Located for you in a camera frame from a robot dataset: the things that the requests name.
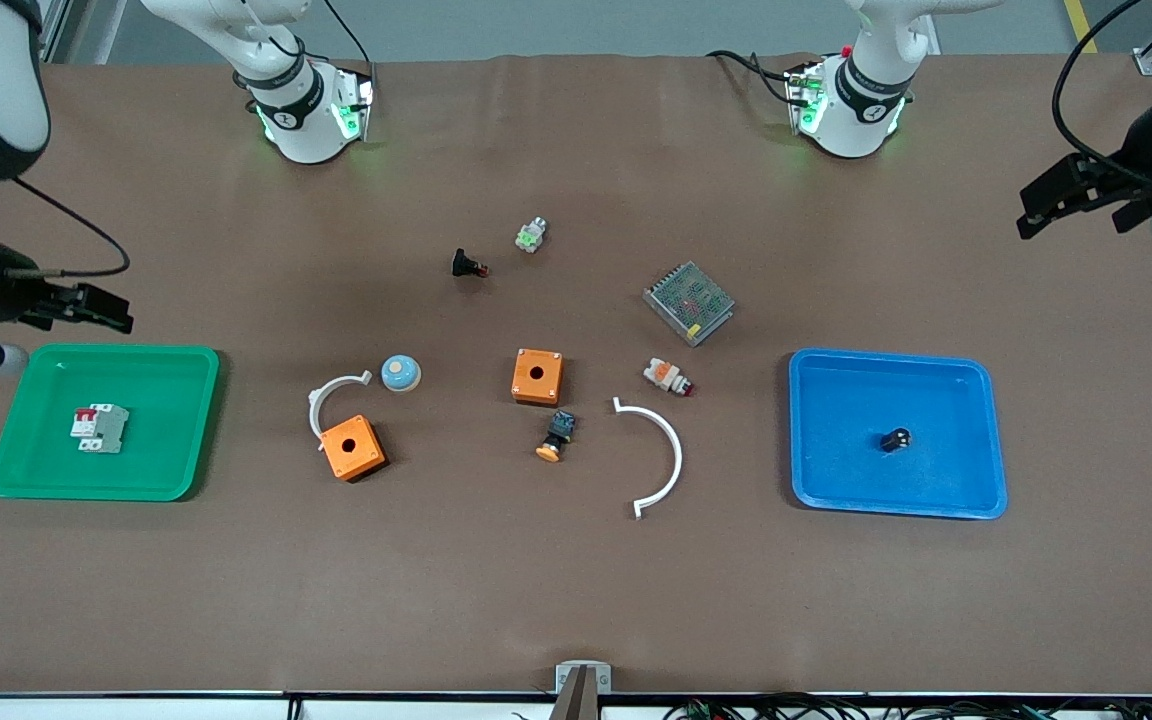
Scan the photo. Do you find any white red circuit breaker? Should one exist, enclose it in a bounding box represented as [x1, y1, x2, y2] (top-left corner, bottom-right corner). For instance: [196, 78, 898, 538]
[70, 403, 130, 455]

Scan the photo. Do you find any green plastic tray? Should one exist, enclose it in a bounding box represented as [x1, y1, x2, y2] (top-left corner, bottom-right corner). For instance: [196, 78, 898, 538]
[0, 343, 222, 502]

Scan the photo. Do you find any small white curved plastic strip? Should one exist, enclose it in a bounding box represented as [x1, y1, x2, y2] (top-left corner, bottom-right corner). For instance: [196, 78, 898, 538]
[308, 370, 375, 453]

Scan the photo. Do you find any orange button box with hole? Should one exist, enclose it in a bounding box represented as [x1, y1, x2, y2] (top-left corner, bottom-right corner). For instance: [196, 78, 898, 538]
[511, 348, 566, 407]
[320, 414, 388, 483]

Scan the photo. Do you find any blue dome buzzer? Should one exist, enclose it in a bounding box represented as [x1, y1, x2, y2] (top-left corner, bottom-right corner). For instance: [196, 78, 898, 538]
[380, 354, 423, 394]

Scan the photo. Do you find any blue plastic tray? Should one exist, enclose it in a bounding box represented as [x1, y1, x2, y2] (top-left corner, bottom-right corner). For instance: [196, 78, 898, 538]
[788, 347, 1009, 521]

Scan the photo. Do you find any metal mesh power supply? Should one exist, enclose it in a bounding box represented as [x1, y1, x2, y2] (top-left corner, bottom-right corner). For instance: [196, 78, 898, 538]
[643, 261, 737, 348]

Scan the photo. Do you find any orange white red push button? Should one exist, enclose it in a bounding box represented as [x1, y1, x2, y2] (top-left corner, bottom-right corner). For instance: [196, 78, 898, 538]
[643, 358, 697, 398]

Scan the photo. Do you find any large white curved plastic strip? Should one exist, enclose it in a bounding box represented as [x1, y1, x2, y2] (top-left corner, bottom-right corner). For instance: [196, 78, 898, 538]
[612, 396, 684, 521]

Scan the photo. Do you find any brown table mat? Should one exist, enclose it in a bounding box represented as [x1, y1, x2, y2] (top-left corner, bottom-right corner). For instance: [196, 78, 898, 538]
[0, 52, 1152, 697]

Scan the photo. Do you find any black right arm wrist cable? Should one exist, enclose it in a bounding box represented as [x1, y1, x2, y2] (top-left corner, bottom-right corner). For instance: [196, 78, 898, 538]
[0, 175, 130, 278]

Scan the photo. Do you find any black arm wrist cable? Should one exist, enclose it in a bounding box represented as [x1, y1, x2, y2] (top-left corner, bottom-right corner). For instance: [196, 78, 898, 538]
[1051, 0, 1152, 191]
[0, 175, 130, 278]

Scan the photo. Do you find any black left arm wrist cable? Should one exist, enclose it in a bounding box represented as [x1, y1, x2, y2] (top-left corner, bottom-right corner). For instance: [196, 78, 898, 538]
[1051, 0, 1152, 191]

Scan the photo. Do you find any black left arm base cable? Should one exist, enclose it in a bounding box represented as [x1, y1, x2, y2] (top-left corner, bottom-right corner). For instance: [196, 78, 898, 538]
[706, 48, 799, 107]

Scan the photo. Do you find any black switch with orange cap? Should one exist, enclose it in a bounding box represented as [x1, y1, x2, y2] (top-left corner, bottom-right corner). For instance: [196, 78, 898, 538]
[535, 409, 578, 464]

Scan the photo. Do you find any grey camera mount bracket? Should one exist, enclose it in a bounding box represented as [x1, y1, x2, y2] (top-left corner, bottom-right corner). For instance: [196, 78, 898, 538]
[551, 660, 613, 720]

